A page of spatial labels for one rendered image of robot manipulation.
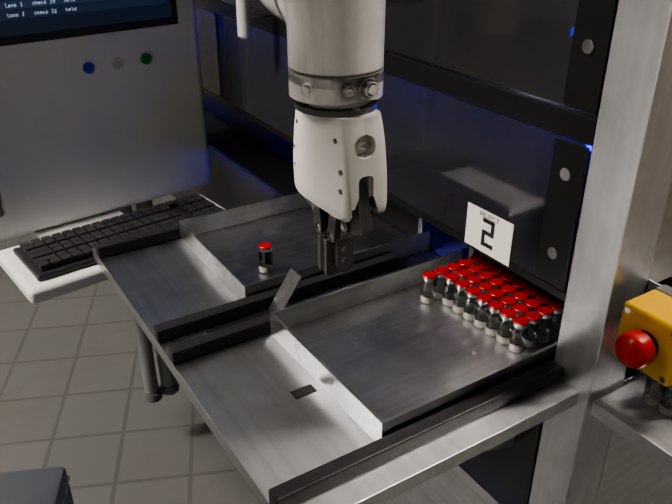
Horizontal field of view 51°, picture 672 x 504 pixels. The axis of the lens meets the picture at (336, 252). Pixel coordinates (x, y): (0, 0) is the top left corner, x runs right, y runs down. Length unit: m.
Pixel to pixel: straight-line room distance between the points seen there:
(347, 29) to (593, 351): 0.49
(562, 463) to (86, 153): 1.06
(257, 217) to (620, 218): 0.70
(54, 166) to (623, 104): 1.09
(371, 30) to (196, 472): 1.61
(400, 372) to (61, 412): 1.59
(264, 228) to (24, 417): 1.30
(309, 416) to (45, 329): 1.99
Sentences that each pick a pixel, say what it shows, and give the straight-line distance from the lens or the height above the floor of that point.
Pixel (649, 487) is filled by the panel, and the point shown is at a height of 0.62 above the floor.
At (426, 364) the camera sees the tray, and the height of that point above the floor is 0.88.
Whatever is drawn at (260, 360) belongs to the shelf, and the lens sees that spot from 0.93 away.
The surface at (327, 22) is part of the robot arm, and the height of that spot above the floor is 1.33.
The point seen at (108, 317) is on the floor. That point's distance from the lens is 2.75.
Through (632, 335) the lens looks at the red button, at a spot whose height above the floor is 1.01.
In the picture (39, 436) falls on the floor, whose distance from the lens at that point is 2.29.
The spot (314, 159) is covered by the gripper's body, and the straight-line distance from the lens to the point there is 0.65.
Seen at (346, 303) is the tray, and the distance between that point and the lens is 1.02.
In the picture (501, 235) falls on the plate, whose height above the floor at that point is 1.03.
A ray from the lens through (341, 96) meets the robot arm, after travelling 0.60.
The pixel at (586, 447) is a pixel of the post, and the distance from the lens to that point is 0.98.
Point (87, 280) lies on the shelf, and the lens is 1.35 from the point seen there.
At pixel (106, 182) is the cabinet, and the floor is 0.87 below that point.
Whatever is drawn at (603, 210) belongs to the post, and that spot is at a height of 1.12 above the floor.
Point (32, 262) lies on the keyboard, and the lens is 1.39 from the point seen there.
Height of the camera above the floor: 1.43
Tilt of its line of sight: 28 degrees down
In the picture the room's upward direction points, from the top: straight up
